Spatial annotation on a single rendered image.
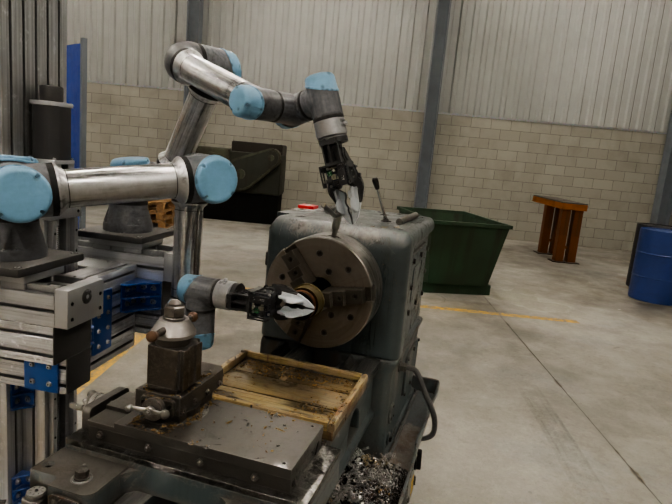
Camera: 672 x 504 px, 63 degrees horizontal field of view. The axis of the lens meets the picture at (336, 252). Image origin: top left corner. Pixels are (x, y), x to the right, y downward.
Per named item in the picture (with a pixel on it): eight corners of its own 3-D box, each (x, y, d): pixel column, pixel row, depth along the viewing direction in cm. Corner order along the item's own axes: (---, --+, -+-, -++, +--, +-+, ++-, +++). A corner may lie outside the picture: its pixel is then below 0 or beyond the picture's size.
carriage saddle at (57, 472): (132, 421, 118) (132, 395, 117) (340, 475, 105) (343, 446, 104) (13, 501, 89) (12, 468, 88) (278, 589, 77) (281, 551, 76)
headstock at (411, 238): (313, 294, 234) (321, 203, 227) (425, 313, 221) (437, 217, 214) (252, 334, 178) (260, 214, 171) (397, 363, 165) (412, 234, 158)
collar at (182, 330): (167, 324, 104) (167, 309, 104) (204, 331, 102) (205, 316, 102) (141, 336, 97) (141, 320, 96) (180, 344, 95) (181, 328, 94)
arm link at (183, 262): (164, 148, 149) (156, 322, 158) (177, 151, 141) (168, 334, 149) (205, 152, 156) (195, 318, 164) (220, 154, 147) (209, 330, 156)
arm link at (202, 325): (203, 336, 155) (204, 298, 153) (218, 349, 146) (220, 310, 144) (175, 339, 151) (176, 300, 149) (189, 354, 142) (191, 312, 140)
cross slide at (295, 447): (128, 399, 115) (129, 378, 114) (323, 447, 103) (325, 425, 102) (68, 436, 99) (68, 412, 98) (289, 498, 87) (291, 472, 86)
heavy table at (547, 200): (524, 246, 1072) (532, 194, 1054) (547, 248, 1071) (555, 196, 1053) (552, 261, 914) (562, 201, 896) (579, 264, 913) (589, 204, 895)
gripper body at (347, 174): (322, 191, 131) (311, 141, 130) (333, 190, 139) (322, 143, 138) (352, 184, 128) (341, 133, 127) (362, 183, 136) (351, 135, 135)
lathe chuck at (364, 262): (269, 321, 168) (288, 221, 162) (367, 352, 160) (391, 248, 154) (256, 330, 160) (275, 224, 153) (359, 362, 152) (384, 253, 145)
